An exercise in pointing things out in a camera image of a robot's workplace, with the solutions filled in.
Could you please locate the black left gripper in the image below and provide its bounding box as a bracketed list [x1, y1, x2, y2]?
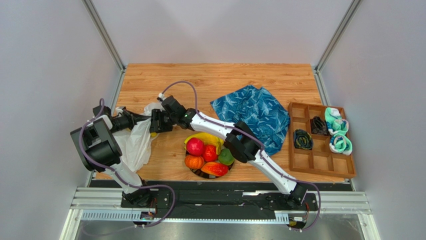
[110, 110, 154, 134]

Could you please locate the white printed plastic bag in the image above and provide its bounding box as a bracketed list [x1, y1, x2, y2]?
[112, 119, 155, 173]

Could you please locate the dark red fake apple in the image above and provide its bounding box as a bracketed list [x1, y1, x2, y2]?
[186, 137, 205, 157]

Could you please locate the yellow fake banana bunch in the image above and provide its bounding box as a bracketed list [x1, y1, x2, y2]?
[184, 132, 224, 155]

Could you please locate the orange fake fruit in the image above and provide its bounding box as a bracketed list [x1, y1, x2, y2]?
[184, 154, 205, 170]

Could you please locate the red yellow fake mango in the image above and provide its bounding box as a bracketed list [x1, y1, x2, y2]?
[200, 161, 229, 177]

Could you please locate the green fake lime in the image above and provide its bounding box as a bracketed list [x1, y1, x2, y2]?
[218, 148, 235, 166]

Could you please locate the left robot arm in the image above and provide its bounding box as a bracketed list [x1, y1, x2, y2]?
[70, 105, 154, 208]

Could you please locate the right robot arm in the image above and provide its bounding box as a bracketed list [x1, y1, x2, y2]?
[157, 93, 308, 207]

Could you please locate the red yellow fake apple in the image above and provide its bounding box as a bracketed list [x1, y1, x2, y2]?
[202, 144, 218, 162]

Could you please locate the black rimmed ceramic plate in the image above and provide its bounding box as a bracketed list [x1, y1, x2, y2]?
[184, 132, 235, 179]

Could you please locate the blue shark print cloth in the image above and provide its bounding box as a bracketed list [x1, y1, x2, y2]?
[210, 85, 291, 156]

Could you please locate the dark rolled sock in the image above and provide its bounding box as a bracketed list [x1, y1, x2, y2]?
[293, 129, 314, 150]

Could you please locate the black rolled sock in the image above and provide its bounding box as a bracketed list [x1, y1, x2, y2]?
[310, 116, 329, 136]

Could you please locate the wooden compartment tray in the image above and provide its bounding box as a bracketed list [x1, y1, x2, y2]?
[288, 102, 357, 179]

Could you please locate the teal white rolled sock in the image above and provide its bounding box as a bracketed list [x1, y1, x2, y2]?
[324, 107, 350, 136]

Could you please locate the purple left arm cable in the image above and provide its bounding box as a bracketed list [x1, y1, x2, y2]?
[78, 97, 176, 231]

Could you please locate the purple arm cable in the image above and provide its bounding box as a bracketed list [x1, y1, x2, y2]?
[78, 97, 176, 231]
[158, 80, 322, 232]

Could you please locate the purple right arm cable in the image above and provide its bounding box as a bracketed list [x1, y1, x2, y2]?
[158, 80, 322, 232]

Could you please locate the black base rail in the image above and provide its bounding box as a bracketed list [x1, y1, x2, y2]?
[89, 179, 319, 222]

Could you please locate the left aluminium frame post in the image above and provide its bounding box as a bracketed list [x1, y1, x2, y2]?
[82, 0, 126, 72]

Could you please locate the aluminium frame post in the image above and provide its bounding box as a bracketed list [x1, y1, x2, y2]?
[82, 0, 126, 72]
[314, 0, 363, 73]

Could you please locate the right aluminium frame post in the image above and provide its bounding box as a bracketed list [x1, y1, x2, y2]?
[314, 0, 363, 73]

